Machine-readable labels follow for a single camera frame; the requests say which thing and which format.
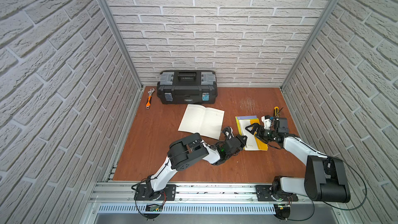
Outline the large white lined notebook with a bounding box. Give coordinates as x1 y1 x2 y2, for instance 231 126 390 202
178 104 224 139

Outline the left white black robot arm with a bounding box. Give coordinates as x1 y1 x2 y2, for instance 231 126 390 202
132 128 247 201

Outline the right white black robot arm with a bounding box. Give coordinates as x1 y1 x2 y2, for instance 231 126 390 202
245 117 355 206

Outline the yellow black utility knife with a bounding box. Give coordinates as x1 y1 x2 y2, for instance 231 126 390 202
274 106 280 117

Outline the black plastic toolbox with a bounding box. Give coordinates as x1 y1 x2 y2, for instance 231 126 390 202
156 70 218 104

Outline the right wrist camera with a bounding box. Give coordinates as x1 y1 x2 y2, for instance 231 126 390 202
261 115 274 129

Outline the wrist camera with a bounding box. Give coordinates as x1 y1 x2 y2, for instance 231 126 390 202
261 115 274 129
222 127 234 141

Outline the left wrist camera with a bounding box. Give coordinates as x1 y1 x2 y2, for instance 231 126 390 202
222 127 234 141

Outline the orange handled adjustable wrench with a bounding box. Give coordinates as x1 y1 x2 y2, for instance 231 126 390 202
146 88 155 110

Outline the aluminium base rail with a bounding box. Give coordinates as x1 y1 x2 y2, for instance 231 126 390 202
80 181 353 224

